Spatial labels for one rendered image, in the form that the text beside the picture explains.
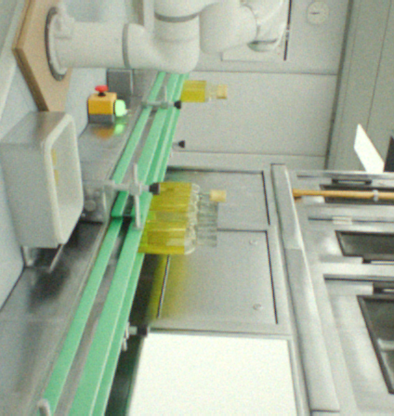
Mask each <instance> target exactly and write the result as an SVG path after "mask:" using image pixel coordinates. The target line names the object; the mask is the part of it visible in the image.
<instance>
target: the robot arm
mask: <svg viewBox="0 0 394 416"><path fill-rule="evenodd" d="M243 1H245V0H154V4H153V15H154V28H155V33H153V32H151V31H150V30H148V29H147V28H145V27H143V26H141V25H139V24H136V23H132V22H74V18H69V16H68V15H67V14H66V8H65V5H64V4H63V3H62V2H58V3H57V5H56V7H57V13H58V15H54V16H53V18H52V20H51V23H50V27H49V48H50V56H51V58H52V62H53V65H54V68H55V70H56V73H57V74H64V73H65V72H66V71H67V68H68V67H74V68H123V69H146V70H155V71H159V72H168V73H173V74H185V73H188V72H191V71H192V70H193V69H194V67H195V65H196V63H197V60H198V57H199V47H200V49H201V50H202V51H203V52H204V53H205V54H219V53H223V52H226V51H229V50H231V49H233V48H235V47H238V46H243V45H247V46H248V48H249V49H251V50H252V51H254V52H257V53H267V52H270V51H271V50H273V49H274V48H275V47H276V46H277V45H278V44H279V43H280V40H281V38H282V34H283V32H284V30H285V27H286V23H287V17H288V3H289V0H247V3H246V4H245V5H241V6H240V3H241V2H243Z"/></svg>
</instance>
